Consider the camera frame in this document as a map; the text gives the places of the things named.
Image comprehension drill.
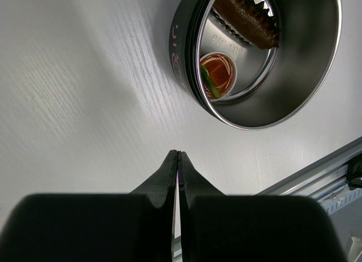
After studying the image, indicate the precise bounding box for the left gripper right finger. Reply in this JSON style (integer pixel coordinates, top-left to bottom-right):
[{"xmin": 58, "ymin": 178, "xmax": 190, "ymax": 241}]
[{"xmin": 178, "ymin": 152, "xmax": 346, "ymax": 261}]

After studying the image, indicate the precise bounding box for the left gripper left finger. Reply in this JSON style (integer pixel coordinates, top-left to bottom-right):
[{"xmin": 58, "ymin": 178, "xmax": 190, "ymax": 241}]
[{"xmin": 1, "ymin": 150, "xmax": 177, "ymax": 261}]

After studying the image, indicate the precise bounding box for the small noodle soup cup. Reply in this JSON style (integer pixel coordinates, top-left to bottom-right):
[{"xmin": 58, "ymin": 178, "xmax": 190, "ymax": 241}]
[{"xmin": 200, "ymin": 51, "xmax": 238, "ymax": 102}]

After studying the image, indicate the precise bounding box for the round steel lunch box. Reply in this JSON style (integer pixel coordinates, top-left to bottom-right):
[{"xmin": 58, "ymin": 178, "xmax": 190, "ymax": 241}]
[{"xmin": 169, "ymin": 0, "xmax": 342, "ymax": 130}]

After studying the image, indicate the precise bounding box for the spiky dark sea cucumber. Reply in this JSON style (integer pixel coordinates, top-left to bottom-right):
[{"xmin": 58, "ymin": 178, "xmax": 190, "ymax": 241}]
[{"xmin": 212, "ymin": 0, "xmax": 281, "ymax": 50}]

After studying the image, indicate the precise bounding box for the white slotted cable duct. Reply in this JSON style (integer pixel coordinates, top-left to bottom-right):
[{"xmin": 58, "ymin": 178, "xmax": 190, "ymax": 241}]
[{"xmin": 318, "ymin": 186, "xmax": 361, "ymax": 215}]

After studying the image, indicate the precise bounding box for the aluminium mounting rail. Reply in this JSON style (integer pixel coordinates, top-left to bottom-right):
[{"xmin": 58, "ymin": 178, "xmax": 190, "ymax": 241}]
[{"xmin": 175, "ymin": 136, "xmax": 362, "ymax": 262}]

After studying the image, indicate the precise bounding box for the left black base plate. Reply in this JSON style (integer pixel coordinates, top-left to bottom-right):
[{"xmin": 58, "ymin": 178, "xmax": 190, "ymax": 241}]
[{"xmin": 346, "ymin": 156, "xmax": 362, "ymax": 190}]

